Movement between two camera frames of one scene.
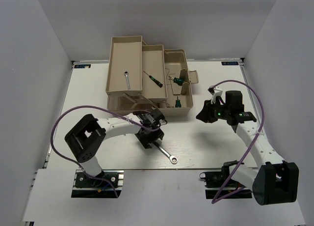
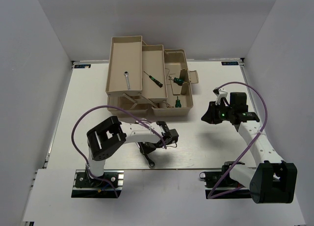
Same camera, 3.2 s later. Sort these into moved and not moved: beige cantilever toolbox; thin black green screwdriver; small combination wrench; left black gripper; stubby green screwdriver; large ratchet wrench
Moved: left black gripper; large ratchet wrench
Not moved: small combination wrench; thin black green screwdriver; beige cantilever toolbox; stubby green screwdriver
